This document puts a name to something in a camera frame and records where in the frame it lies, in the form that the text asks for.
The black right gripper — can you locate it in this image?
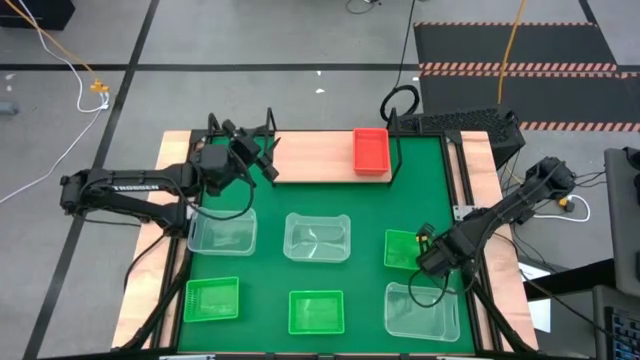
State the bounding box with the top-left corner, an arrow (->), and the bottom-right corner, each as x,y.
415,222 -> 458,279

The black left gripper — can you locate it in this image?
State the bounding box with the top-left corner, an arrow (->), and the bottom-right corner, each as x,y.
229,131 -> 283,183

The green slotted plastic basket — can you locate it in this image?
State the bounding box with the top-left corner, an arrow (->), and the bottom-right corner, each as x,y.
288,289 -> 346,336
182,276 -> 241,324
383,228 -> 427,272

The clear plastic basket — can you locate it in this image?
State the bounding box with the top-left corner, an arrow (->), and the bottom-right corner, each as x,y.
187,207 -> 258,257
383,281 -> 461,343
282,212 -> 352,264

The red plastic basket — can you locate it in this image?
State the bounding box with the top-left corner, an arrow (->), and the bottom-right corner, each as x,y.
352,127 -> 392,177

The green table mat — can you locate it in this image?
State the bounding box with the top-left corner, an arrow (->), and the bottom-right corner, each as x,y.
177,134 -> 476,354

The black perforated computer tower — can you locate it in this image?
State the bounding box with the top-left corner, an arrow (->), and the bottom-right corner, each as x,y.
399,107 -> 527,169

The white paper sheet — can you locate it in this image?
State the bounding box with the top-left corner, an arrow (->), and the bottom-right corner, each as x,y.
518,261 -> 552,334

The grey desk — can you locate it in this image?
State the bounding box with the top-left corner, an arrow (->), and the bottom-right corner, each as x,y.
603,146 -> 640,299

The dark grey equipment case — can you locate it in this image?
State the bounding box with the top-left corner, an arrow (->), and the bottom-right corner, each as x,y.
591,284 -> 640,360

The black hazard-striped floor mat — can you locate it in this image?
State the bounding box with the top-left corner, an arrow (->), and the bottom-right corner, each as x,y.
413,21 -> 640,134

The black keyboard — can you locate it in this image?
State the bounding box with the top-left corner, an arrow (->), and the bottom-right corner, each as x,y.
605,307 -> 640,360

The black box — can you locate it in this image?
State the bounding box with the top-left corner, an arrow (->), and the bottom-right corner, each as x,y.
0,0 -> 77,31

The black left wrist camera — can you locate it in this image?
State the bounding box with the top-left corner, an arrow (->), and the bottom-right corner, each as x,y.
221,118 -> 244,139

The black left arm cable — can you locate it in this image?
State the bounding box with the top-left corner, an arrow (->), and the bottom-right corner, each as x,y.
197,162 -> 257,222

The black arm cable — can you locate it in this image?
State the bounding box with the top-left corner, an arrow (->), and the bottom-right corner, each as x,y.
407,268 -> 452,309
197,162 -> 257,222

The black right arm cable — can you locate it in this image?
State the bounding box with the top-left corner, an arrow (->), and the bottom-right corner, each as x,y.
407,268 -> 452,309

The black coiled floor cable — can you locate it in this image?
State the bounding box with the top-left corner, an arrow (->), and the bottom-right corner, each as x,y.
379,0 -> 422,124

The white power cable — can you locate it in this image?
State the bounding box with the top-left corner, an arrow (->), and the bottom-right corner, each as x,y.
531,193 -> 592,224

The yellow floor cable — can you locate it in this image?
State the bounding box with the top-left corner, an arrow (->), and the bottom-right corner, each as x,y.
496,0 -> 529,106

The white floor cable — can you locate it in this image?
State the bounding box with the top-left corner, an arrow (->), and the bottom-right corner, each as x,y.
0,0 -> 112,206

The orange floor cable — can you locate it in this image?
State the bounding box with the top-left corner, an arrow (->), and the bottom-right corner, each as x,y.
3,0 -> 110,94

